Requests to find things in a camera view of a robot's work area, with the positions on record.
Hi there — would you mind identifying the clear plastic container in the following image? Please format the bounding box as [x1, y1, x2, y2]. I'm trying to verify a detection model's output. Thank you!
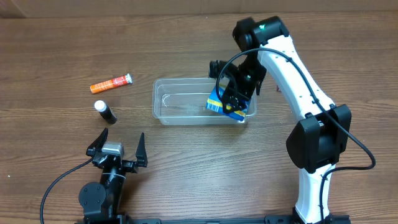
[152, 78, 257, 126]

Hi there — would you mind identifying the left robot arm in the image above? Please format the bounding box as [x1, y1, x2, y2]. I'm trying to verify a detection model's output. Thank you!
[78, 128, 148, 223]

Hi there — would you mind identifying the black bottle white cap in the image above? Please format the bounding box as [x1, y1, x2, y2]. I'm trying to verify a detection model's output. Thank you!
[94, 100, 117, 124]

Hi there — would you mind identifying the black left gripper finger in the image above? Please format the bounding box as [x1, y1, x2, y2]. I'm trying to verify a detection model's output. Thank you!
[136, 133, 148, 167]
[86, 128, 108, 156]

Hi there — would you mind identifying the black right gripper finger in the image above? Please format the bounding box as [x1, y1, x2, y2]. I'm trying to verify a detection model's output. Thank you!
[229, 98, 251, 114]
[221, 90, 238, 113]

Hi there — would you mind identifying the blue VapoDrops box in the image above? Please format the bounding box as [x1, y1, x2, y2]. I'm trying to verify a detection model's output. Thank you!
[206, 87, 251, 121]

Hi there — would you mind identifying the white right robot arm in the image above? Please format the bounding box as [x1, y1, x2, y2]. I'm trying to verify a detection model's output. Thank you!
[206, 16, 351, 223]

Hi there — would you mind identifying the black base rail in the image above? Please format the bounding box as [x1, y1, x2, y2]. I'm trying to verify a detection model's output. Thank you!
[74, 213, 351, 224]

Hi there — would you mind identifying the orange tablet tube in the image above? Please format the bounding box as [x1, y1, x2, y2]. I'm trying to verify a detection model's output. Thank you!
[90, 73, 133, 94]

